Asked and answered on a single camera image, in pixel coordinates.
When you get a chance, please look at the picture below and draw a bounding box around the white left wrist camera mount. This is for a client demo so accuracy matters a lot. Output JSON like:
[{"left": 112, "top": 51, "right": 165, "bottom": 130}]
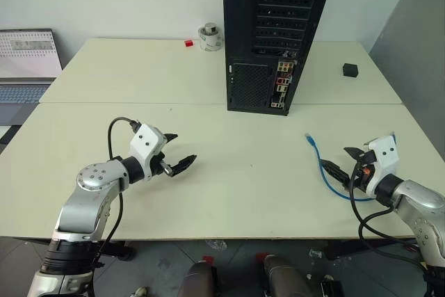
[{"left": 129, "top": 123, "right": 167, "bottom": 182}]

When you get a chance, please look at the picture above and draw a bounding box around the small black box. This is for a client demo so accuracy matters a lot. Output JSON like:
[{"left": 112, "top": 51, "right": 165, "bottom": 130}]
[{"left": 341, "top": 63, "right": 360, "bottom": 78}]

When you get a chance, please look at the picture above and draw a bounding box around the black computer tower case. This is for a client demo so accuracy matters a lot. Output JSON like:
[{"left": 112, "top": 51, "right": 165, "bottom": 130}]
[{"left": 222, "top": 0, "right": 339, "bottom": 117}]

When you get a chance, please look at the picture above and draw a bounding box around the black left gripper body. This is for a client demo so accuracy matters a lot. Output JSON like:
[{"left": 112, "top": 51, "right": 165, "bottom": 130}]
[{"left": 151, "top": 152, "right": 175, "bottom": 177}]

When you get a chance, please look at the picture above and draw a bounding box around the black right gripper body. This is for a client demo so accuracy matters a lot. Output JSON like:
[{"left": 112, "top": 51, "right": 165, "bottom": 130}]
[{"left": 350, "top": 150, "right": 378, "bottom": 192}]

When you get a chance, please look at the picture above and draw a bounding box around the grey open laptop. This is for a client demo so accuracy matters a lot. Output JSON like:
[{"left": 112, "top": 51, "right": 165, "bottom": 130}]
[{"left": 0, "top": 28, "right": 65, "bottom": 127}]

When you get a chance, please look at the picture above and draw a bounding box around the blue ethernet cable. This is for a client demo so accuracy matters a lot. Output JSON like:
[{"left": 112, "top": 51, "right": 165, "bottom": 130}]
[{"left": 305, "top": 131, "right": 398, "bottom": 202}]

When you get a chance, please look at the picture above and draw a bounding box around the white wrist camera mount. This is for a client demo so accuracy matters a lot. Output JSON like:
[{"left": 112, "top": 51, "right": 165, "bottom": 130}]
[
  {"left": 363, "top": 136, "right": 399, "bottom": 198},
  {"left": 129, "top": 123, "right": 167, "bottom": 182}
]

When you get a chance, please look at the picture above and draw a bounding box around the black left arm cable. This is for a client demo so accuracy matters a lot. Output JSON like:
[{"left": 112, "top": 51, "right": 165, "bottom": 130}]
[{"left": 90, "top": 117, "right": 142, "bottom": 277}]

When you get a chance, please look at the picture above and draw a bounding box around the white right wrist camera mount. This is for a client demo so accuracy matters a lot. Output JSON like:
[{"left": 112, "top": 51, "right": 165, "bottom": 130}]
[{"left": 363, "top": 136, "right": 399, "bottom": 198}]

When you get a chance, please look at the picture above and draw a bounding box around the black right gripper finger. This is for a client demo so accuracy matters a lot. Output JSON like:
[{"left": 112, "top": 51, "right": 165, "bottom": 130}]
[
  {"left": 343, "top": 146, "right": 366, "bottom": 161},
  {"left": 321, "top": 159, "right": 350, "bottom": 185}
]

